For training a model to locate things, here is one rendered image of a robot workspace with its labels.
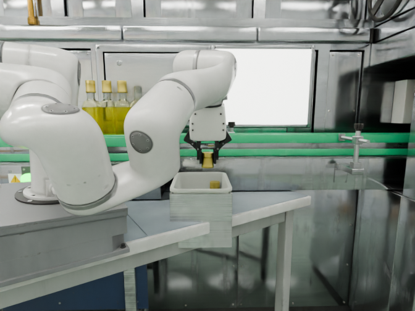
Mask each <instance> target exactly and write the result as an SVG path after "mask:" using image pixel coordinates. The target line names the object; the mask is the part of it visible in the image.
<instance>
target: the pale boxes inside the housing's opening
mask: <svg viewBox="0 0 415 311"><path fill-rule="evenodd" d="M414 90H415V80H401V81H396V82H395V92H394V98H393V110H392V121H391V123H411V117H412V111H413V101H414Z"/></svg>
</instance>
